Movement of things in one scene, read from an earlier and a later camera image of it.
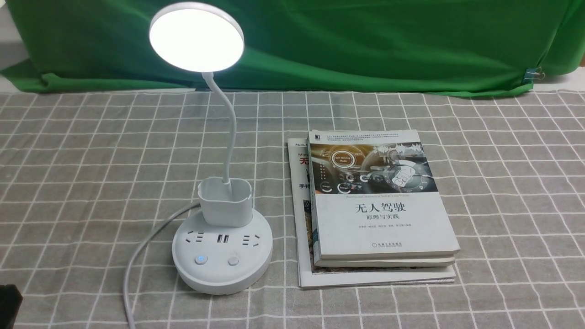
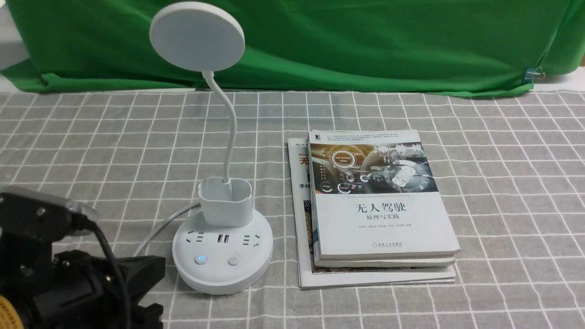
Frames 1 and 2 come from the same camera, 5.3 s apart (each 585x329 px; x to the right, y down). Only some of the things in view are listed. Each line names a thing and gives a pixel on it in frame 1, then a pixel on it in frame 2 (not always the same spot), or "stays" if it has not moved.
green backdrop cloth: (494, 47) stays
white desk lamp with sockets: (227, 247) stays
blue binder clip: (534, 73) stays
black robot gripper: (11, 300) -> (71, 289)
